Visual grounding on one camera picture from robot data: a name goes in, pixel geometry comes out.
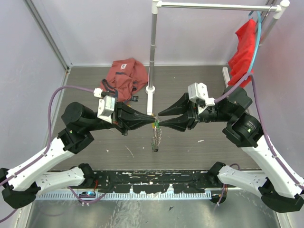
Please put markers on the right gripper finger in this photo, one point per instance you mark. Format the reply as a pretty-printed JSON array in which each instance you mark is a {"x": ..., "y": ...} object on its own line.
[
  {"x": 179, "y": 123},
  {"x": 179, "y": 107}
]

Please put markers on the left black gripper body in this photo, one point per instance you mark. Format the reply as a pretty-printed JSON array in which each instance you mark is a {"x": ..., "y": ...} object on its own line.
[{"x": 117, "y": 118}]

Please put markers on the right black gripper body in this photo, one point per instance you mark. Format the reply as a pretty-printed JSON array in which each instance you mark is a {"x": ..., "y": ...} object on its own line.
[{"x": 209, "y": 114}]

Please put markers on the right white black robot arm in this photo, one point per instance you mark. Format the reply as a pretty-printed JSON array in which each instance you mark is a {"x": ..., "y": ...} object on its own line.
[{"x": 280, "y": 188}]

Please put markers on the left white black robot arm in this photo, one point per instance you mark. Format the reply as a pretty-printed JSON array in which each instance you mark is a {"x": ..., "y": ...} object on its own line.
[{"x": 25, "y": 182}]

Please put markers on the rust red t-shirt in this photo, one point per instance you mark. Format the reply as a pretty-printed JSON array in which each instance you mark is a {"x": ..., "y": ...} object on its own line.
[{"x": 124, "y": 79}]

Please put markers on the bright red shirt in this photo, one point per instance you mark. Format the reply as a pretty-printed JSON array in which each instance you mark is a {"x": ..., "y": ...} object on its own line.
[{"x": 237, "y": 62}]

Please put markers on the light blue clothes hanger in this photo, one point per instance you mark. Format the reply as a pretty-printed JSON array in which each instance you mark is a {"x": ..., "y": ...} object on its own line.
[{"x": 253, "y": 36}]

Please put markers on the white metal clothes rack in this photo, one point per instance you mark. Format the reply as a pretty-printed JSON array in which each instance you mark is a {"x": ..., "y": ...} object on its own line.
[{"x": 277, "y": 7}]

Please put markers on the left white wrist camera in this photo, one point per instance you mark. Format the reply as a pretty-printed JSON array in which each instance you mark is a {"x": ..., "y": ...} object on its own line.
[{"x": 106, "y": 105}]

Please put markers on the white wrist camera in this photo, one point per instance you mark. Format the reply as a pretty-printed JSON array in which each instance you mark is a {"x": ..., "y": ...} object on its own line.
[
  {"x": 198, "y": 94},
  {"x": 106, "y": 105}
]

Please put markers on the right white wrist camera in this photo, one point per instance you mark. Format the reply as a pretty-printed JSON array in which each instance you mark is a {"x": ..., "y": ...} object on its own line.
[{"x": 198, "y": 94}]

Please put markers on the black mounting base plate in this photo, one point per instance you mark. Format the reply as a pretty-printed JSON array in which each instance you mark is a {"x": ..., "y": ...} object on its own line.
[{"x": 153, "y": 181}]

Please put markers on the grey slotted cable duct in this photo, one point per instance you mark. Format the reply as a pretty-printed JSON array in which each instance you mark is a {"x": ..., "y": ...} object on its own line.
[{"x": 169, "y": 195}]

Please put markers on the aluminium frame post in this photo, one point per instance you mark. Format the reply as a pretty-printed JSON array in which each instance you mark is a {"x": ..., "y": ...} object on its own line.
[{"x": 47, "y": 34}]

